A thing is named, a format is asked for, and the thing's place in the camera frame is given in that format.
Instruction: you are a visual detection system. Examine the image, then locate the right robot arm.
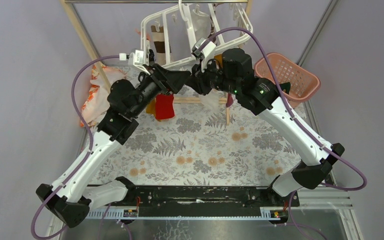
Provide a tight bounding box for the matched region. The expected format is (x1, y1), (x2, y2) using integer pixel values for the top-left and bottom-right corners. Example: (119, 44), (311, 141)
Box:
(187, 48), (345, 206)

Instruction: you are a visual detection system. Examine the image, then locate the orange white floral cloth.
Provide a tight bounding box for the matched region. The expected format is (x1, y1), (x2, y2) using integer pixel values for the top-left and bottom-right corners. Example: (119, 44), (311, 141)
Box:
(81, 64), (127, 127)

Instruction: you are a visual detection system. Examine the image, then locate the pink plastic laundry basket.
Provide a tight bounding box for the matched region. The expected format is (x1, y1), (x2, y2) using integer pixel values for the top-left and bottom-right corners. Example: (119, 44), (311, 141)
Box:
(267, 52), (321, 108)

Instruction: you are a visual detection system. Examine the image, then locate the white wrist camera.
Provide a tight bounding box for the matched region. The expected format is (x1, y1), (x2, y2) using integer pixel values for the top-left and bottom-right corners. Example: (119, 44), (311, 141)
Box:
(191, 38), (217, 73)
(118, 49), (150, 75)

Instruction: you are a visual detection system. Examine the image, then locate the purple cable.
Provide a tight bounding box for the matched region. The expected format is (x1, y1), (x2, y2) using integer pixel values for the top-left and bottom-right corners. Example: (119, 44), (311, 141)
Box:
(205, 26), (368, 240)
(30, 54), (123, 240)

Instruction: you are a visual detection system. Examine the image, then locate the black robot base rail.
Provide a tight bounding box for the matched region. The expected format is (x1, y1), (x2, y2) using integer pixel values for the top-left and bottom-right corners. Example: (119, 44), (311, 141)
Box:
(105, 184), (299, 222)

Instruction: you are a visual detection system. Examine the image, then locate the white plastic sock hanger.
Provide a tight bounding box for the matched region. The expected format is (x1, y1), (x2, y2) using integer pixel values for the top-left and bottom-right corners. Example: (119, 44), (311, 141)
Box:
(129, 0), (253, 71)

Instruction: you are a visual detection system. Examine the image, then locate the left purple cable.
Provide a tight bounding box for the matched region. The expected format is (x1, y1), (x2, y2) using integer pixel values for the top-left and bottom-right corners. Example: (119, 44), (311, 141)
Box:
(30, 54), (123, 240)

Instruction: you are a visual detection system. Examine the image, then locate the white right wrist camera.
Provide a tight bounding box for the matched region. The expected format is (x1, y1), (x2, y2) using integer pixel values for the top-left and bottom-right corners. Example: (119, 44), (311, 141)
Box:
(191, 38), (217, 73)

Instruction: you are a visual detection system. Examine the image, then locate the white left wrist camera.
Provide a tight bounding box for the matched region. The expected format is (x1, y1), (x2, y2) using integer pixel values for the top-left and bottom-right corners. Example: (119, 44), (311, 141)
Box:
(118, 49), (150, 75)

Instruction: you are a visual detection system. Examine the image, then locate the brown mustard striped sock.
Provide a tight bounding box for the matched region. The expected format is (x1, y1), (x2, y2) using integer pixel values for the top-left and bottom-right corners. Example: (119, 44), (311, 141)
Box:
(145, 98), (156, 117)

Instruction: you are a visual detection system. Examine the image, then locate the floral patterned mat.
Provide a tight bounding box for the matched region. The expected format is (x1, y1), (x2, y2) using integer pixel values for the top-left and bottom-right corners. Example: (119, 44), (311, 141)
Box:
(90, 103), (301, 186)

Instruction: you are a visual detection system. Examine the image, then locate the dark green sock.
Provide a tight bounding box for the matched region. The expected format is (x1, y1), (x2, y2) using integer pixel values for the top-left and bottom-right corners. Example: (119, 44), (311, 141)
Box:
(279, 82), (292, 94)

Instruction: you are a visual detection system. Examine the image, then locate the orange purple sock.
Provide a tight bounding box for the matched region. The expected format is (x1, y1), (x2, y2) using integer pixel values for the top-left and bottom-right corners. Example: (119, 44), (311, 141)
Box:
(214, 54), (234, 108)

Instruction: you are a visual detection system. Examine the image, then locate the beige brown striped sock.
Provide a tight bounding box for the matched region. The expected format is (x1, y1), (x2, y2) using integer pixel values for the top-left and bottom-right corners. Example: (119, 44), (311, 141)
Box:
(150, 25), (168, 66)

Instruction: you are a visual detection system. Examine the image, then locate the wooden drying rack frame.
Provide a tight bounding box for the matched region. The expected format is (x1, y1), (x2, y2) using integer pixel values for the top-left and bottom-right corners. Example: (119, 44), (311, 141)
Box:
(59, 0), (254, 126)

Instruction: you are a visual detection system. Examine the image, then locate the red fluffy sock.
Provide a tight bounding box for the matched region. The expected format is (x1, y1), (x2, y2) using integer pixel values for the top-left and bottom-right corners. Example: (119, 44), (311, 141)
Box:
(155, 94), (175, 121)

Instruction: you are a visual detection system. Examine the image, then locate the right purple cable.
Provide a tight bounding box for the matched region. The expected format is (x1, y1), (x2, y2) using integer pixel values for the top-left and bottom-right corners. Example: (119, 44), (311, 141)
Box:
(205, 26), (368, 240)

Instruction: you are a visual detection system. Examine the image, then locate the cream white sock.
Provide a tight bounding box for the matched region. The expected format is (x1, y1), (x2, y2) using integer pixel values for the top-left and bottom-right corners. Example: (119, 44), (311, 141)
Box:
(191, 4), (212, 41)

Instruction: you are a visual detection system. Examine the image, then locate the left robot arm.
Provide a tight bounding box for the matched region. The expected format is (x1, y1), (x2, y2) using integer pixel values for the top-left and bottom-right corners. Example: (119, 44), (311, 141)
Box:
(36, 64), (192, 228)

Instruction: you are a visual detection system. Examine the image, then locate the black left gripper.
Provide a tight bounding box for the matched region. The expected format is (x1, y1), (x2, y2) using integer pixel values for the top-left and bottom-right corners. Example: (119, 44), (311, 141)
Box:
(128, 62), (189, 118)

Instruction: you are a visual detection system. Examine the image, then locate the black blue sock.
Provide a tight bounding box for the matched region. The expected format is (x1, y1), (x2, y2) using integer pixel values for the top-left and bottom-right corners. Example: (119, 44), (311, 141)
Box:
(147, 49), (155, 66)

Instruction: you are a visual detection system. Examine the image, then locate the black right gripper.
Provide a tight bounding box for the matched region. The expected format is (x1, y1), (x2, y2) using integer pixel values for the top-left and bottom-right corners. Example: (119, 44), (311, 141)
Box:
(184, 57), (239, 97)

